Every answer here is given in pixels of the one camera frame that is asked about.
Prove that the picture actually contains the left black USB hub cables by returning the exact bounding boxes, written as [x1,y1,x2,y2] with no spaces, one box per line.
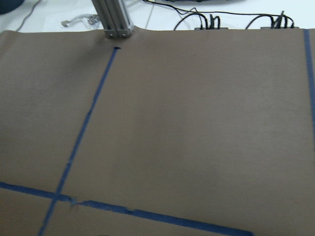
[173,7,229,31]

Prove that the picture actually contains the black usb hub cables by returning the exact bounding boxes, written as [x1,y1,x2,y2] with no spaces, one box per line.
[244,10,300,30]
[173,7,229,31]

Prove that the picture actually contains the right black USB hub cables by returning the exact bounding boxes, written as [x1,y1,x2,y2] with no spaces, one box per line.
[244,10,300,30]

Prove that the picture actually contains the metal rod tool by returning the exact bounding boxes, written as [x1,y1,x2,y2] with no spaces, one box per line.
[61,14,100,28]

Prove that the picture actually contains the aluminium frame post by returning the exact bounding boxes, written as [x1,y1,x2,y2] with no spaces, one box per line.
[92,0,134,38]

